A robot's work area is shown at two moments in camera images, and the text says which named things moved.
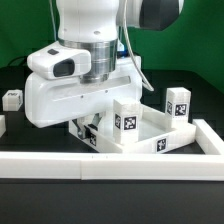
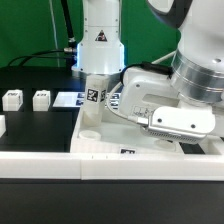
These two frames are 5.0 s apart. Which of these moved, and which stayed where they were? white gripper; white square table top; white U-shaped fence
Moved: white gripper; white square table top
Stayed: white U-shaped fence
